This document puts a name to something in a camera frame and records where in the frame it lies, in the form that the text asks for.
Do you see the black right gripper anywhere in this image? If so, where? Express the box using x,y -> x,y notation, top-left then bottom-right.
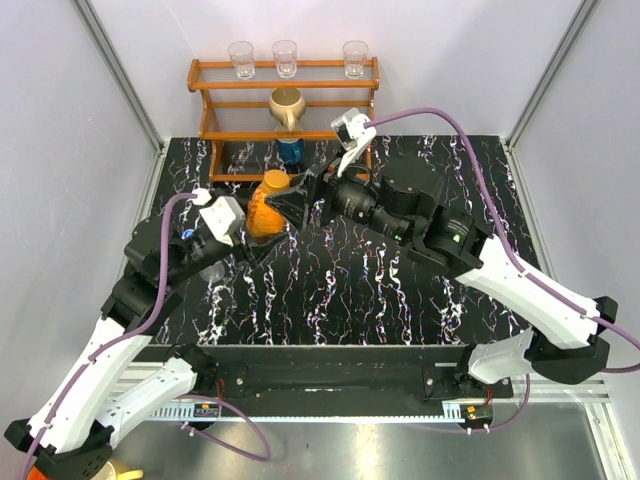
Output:
263,144 -> 412,243

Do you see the orange juice bottle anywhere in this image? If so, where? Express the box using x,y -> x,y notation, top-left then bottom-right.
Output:
247,183 -> 285,238

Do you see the orange bottle cap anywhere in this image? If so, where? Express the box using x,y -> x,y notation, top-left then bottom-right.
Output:
260,169 -> 291,194

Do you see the clear plastic bottle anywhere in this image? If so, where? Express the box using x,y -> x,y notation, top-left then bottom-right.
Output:
199,261 -> 226,283

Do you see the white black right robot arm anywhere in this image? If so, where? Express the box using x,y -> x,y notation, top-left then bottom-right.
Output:
266,157 -> 617,397

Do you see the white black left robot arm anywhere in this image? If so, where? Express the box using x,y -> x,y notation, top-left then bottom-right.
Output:
4,214 -> 285,479

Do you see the blue mug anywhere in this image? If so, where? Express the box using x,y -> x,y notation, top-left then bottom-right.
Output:
276,138 -> 305,165

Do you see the wooden shelf rack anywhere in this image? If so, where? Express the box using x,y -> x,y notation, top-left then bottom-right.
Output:
186,57 -> 380,182

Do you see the beige mug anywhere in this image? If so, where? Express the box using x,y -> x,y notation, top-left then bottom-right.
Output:
269,87 -> 306,132

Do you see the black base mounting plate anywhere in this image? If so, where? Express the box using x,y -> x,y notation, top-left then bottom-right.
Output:
202,345 -> 512,401

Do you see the middle drinking glass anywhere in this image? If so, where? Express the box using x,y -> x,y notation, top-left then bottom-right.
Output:
272,40 -> 298,79

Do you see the drinking glass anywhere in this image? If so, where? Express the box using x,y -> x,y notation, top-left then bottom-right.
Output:
228,41 -> 255,80
272,40 -> 298,79
343,40 -> 368,79

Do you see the left drinking glass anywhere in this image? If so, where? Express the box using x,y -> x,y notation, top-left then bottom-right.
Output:
228,41 -> 255,80

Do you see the right drinking glass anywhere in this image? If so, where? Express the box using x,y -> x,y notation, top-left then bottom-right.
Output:
343,40 -> 368,79

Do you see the yellow mug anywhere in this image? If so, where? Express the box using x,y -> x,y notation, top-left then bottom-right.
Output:
96,459 -> 144,480

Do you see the orange mug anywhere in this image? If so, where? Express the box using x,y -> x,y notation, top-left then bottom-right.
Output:
27,467 -> 48,480

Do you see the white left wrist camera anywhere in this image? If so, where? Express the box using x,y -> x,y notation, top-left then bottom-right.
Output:
192,188 -> 246,247

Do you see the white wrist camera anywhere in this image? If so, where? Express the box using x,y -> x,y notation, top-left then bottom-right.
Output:
192,188 -> 246,247
331,108 -> 376,177

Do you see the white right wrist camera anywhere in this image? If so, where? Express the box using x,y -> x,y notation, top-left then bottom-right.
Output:
331,108 -> 376,177

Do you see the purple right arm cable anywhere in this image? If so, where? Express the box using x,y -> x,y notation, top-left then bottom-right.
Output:
364,105 -> 640,374

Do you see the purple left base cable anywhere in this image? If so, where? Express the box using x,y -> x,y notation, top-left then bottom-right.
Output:
180,394 -> 274,462

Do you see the aluminium slotted rail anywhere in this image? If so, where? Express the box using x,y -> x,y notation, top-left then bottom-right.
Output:
64,363 -> 611,424

